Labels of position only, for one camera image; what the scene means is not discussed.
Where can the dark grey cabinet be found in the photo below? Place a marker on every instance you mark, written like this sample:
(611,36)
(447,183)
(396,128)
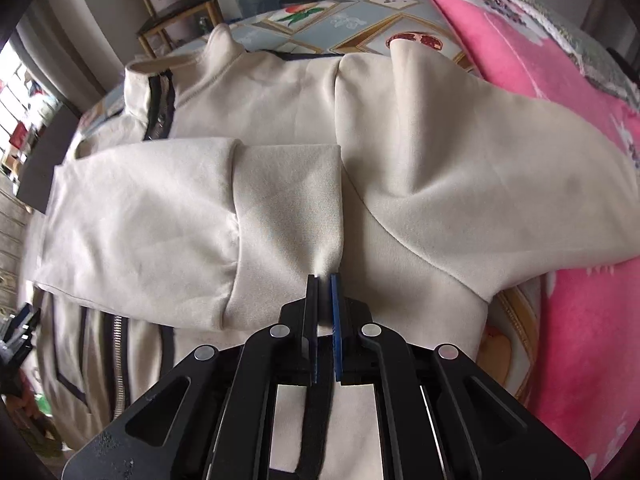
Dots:
(50,155)

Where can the pink plush blanket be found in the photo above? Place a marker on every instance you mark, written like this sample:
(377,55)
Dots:
(525,60)

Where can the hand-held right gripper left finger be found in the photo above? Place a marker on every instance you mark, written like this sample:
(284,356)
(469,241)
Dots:
(311,310)

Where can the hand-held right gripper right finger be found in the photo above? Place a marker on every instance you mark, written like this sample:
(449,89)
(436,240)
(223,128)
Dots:
(336,310)

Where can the wooden chair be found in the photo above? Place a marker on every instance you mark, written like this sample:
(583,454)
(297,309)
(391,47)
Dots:
(170,15)

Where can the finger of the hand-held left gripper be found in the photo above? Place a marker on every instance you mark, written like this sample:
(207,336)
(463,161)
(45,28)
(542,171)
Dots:
(20,330)

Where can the fruit print tablecloth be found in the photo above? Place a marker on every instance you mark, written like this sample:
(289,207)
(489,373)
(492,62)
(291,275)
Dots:
(350,25)

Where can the cream zip jacket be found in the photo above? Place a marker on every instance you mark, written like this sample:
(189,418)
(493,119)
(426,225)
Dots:
(400,160)

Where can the grey curtain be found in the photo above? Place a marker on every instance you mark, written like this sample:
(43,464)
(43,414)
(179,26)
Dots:
(75,35)

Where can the grey knitted blanket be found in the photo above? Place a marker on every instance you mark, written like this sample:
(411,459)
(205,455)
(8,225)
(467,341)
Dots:
(590,55)

